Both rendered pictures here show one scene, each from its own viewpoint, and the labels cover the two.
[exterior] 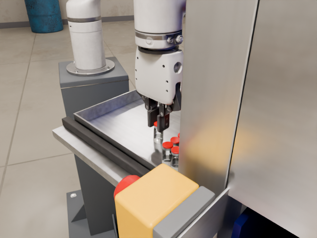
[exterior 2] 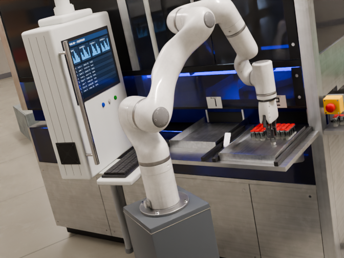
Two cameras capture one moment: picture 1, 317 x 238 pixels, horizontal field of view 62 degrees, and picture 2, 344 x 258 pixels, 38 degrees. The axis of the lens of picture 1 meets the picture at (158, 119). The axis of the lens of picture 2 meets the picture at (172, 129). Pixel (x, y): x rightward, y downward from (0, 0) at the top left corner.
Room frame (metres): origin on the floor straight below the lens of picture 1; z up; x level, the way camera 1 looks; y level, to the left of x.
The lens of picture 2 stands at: (1.13, 2.00, 1.69)
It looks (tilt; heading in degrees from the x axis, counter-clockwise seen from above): 17 degrees down; 264
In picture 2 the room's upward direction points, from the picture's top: 12 degrees counter-clockwise
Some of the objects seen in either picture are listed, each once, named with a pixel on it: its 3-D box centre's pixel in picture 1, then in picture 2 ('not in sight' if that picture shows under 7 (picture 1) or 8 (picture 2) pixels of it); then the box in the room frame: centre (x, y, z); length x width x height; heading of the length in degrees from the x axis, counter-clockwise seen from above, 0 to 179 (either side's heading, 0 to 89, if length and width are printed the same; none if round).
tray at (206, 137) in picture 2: not in sight; (209, 131); (0.69, -0.33, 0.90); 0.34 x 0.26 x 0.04; 46
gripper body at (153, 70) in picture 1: (158, 70); (268, 108); (0.49, 0.00, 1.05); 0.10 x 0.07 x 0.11; 46
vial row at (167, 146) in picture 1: (192, 137); (271, 133); (0.47, -0.07, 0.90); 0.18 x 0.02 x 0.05; 136
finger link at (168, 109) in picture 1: (167, 117); (273, 127); (0.47, -0.02, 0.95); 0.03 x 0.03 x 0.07; 46
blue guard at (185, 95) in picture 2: not in sight; (135, 91); (0.99, -0.74, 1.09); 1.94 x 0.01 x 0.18; 136
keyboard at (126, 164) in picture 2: not in sight; (132, 158); (1.09, -0.43, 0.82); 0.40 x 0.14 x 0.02; 55
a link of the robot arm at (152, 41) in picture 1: (159, 37); (266, 94); (0.48, 0.00, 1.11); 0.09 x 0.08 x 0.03; 46
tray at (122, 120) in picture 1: (162, 125); (263, 142); (0.53, -0.01, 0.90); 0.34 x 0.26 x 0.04; 46
